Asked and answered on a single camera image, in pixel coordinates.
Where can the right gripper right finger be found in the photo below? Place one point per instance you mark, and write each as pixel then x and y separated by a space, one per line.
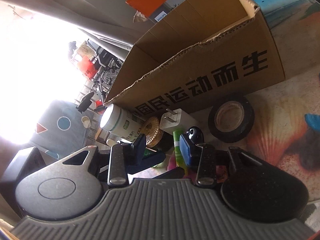
pixel 249 186

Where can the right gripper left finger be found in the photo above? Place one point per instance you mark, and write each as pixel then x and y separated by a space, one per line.
pixel 70 187

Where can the black electrical tape roll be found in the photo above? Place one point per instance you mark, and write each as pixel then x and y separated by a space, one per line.
pixel 231 118

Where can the green lip balm tube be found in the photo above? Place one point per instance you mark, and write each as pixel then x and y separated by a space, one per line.
pixel 178 156

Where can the white USB wall charger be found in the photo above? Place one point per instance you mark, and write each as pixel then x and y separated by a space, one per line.
pixel 176 120

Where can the black cylindrical tube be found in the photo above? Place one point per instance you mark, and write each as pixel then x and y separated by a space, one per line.
pixel 195 135

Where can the person's left hand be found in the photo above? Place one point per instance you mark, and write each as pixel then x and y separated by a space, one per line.
pixel 7 152

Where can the blue patterned cushion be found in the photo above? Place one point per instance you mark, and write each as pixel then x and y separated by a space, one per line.
pixel 62 129

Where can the white green-label supplement jar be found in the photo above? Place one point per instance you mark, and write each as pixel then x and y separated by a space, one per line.
pixel 121 123

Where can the gold-lid dark green jar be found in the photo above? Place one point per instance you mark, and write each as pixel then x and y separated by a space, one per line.
pixel 156 138

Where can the wheelchair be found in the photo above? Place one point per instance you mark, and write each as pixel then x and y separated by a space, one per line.
pixel 97 65

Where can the brown cardboard box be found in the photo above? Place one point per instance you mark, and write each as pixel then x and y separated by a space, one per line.
pixel 200 51

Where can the beige curtain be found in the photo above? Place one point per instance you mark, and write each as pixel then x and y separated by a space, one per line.
pixel 109 23

